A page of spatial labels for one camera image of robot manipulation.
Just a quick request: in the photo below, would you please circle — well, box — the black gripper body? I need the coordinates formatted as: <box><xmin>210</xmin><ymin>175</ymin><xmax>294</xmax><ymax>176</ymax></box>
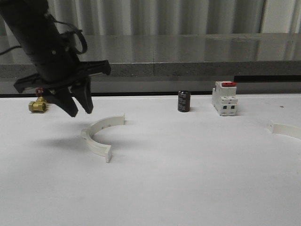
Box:
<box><xmin>14</xmin><ymin>44</ymin><xmax>111</xmax><ymax>93</ymax></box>

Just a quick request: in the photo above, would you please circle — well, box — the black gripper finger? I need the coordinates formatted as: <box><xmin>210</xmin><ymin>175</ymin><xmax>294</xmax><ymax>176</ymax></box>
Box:
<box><xmin>44</xmin><ymin>87</ymin><xmax>78</xmax><ymax>117</ymax></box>
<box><xmin>71</xmin><ymin>79</ymin><xmax>94</xmax><ymax>114</ymax></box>

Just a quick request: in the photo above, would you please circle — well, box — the white half-ring pipe clamp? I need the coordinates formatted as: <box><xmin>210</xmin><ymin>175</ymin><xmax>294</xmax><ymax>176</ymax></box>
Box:
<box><xmin>268</xmin><ymin>121</ymin><xmax>301</xmax><ymax>139</ymax></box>
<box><xmin>80</xmin><ymin>114</ymin><xmax>125</xmax><ymax>163</ymax></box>

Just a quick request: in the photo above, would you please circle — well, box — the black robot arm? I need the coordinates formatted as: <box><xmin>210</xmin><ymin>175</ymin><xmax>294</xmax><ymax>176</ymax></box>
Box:
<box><xmin>0</xmin><ymin>0</ymin><xmax>111</xmax><ymax>117</ymax></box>

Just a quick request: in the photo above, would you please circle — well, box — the grey stone counter ledge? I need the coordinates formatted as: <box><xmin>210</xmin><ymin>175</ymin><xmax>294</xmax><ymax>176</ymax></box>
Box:
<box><xmin>0</xmin><ymin>33</ymin><xmax>301</xmax><ymax>79</ymax></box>

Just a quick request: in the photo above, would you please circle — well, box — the black cylindrical capacitor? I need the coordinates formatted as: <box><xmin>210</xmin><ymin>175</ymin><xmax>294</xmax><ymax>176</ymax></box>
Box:
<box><xmin>178</xmin><ymin>90</ymin><xmax>191</xmax><ymax>113</ymax></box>

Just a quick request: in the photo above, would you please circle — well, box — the brass valve with red handle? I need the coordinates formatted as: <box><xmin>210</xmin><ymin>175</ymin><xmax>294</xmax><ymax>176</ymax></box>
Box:
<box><xmin>28</xmin><ymin>88</ymin><xmax>47</xmax><ymax>113</ymax></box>

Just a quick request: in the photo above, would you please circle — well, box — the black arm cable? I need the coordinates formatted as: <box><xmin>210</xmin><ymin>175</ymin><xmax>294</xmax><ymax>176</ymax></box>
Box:
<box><xmin>46</xmin><ymin>13</ymin><xmax>88</xmax><ymax>55</ymax></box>

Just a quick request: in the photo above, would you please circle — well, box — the white circuit breaker red switch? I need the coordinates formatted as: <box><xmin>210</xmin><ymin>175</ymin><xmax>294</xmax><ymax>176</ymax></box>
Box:
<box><xmin>212</xmin><ymin>81</ymin><xmax>238</xmax><ymax>116</ymax></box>

